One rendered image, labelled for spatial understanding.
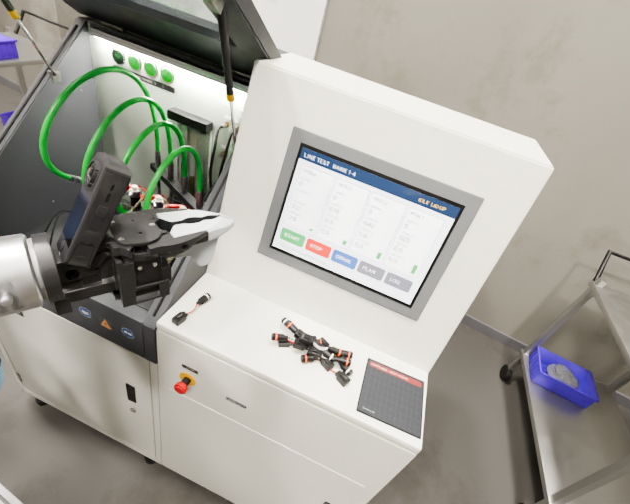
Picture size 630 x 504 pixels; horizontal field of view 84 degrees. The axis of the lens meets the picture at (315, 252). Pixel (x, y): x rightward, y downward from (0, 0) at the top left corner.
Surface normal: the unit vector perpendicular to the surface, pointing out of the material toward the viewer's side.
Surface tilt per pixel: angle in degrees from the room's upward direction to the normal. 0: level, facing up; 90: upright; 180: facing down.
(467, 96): 90
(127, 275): 82
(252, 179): 76
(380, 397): 0
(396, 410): 0
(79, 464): 0
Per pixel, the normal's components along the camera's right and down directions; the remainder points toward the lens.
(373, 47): -0.44, 0.47
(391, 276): -0.25, 0.32
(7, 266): 0.57, -0.18
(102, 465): 0.25, -0.76
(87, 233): 0.61, 0.48
